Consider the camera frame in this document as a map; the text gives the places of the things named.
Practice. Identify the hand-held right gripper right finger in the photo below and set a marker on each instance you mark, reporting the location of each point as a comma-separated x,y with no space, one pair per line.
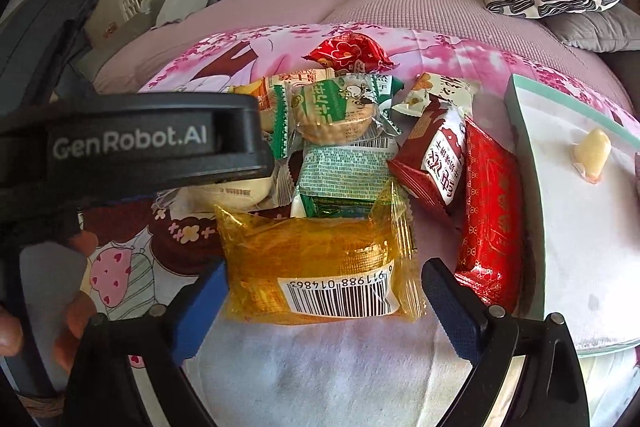
450,307

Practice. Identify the pale yellow wrapped candy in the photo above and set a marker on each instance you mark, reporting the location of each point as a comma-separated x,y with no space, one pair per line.
592,152

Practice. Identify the person's left hand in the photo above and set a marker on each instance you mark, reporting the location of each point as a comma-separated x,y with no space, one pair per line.
77,317

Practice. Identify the orange cream snack packet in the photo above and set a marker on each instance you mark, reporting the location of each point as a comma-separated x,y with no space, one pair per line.
267,99

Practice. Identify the yellow transparent snack packet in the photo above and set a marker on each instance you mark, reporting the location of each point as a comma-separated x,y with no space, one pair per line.
310,247

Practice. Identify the white tray teal rim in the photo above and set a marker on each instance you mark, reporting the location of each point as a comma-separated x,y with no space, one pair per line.
575,232

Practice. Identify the white yellow snack packet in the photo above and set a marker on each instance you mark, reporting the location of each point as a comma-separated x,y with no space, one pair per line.
440,89

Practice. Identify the cream bread packet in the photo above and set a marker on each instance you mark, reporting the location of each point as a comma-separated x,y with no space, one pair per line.
235,194

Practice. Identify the red gold-patterned snack packet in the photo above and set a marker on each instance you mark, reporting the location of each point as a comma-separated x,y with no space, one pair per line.
490,207

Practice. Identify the red flower candy packet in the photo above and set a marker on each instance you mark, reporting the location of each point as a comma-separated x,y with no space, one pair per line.
347,52

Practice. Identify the pink printed blanket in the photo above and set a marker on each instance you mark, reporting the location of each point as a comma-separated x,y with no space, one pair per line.
200,67

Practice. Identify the green round cookie packet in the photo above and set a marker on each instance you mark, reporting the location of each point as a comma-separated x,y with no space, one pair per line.
330,117

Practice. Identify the white rack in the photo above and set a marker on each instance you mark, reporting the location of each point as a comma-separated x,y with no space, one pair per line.
136,2

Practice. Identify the dark red white biscuit packet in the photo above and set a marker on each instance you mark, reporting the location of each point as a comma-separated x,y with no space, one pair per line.
435,157

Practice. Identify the green white patterned snack packet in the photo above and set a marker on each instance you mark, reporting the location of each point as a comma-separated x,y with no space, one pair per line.
345,172

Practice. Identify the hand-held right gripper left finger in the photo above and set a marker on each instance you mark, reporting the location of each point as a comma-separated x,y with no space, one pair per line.
197,312

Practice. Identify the grey pillow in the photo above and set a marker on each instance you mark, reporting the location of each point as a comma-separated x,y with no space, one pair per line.
600,29

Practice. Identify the pink waffle sofa cover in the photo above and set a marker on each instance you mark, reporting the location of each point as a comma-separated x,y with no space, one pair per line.
400,7

